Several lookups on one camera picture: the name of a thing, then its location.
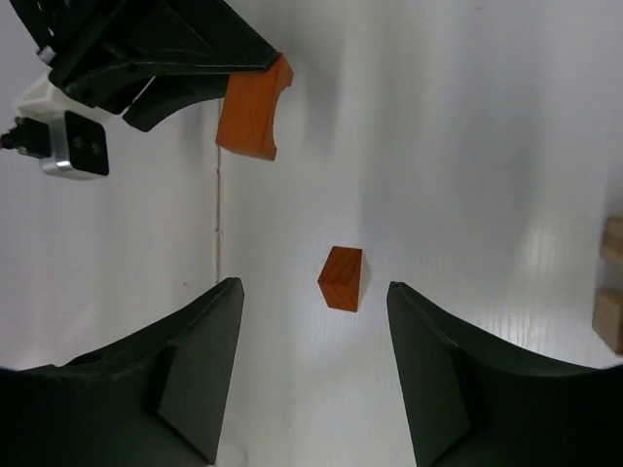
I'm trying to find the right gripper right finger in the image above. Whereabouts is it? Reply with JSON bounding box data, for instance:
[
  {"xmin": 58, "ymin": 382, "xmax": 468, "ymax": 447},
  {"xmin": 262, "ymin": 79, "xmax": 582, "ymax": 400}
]
[{"xmin": 386, "ymin": 282, "xmax": 622, "ymax": 466}]

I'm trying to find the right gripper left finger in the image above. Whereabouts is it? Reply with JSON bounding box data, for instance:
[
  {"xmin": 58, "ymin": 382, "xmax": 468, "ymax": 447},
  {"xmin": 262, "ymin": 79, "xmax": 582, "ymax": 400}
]
[{"xmin": 1, "ymin": 277, "xmax": 243, "ymax": 466}]

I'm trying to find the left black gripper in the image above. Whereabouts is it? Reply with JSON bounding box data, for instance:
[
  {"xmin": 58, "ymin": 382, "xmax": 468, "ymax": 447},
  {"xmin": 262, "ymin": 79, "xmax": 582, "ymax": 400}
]
[{"xmin": 11, "ymin": 1, "xmax": 278, "ymax": 132}]

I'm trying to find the light tan wood block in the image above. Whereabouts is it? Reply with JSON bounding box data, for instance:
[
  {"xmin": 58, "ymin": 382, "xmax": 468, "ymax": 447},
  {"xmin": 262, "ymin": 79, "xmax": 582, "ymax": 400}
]
[{"xmin": 592, "ymin": 288, "xmax": 622, "ymax": 355}]

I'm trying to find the red-brown wedge block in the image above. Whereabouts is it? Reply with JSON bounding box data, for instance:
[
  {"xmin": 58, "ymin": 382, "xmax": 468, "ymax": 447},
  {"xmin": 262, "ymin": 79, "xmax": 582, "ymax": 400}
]
[{"xmin": 317, "ymin": 246, "xmax": 363, "ymax": 312}]

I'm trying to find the orange arch wood block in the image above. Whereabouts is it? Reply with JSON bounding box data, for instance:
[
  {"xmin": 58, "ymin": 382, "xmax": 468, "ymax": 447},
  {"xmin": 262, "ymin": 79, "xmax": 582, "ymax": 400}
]
[{"xmin": 215, "ymin": 54, "xmax": 294, "ymax": 162}]

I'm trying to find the striped dark wood block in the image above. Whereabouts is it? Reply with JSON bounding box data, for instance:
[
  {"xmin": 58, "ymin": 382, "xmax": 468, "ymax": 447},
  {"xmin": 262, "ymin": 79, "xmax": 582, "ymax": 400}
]
[{"xmin": 600, "ymin": 216, "xmax": 623, "ymax": 266}]

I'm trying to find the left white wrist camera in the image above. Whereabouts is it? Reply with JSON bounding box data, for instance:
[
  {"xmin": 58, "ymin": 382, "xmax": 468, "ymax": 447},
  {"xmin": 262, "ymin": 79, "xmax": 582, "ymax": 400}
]
[{"xmin": 1, "ymin": 75, "xmax": 111, "ymax": 180}]

